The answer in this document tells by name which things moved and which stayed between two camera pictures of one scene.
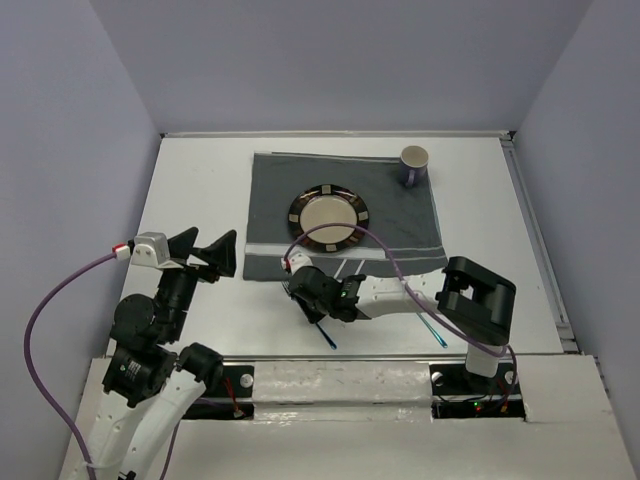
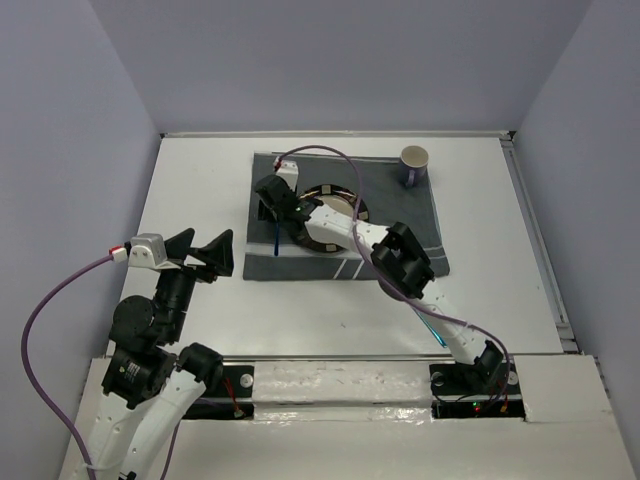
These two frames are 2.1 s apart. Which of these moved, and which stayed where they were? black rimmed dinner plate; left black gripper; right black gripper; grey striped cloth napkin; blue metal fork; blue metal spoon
Moved: right black gripper; blue metal fork
Stayed: grey striped cloth napkin; blue metal spoon; left black gripper; black rimmed dinner plate
